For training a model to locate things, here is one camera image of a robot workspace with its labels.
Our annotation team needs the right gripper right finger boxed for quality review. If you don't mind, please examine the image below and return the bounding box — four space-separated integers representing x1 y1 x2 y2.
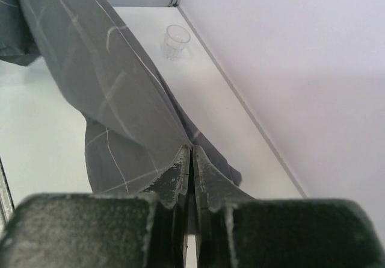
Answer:
192 146 384 268

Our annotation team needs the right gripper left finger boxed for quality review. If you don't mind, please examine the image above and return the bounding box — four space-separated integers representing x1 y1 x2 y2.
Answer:
1 146 190 267

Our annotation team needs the dark grey checked cloth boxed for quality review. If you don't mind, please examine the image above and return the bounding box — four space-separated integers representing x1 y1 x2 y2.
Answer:
1 0 242 193

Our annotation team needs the clear drinking glass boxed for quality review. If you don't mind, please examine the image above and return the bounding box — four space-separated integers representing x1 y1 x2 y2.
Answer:
161 25 191 60

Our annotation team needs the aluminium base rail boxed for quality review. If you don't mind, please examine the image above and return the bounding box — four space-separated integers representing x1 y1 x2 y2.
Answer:
0 162 14 229

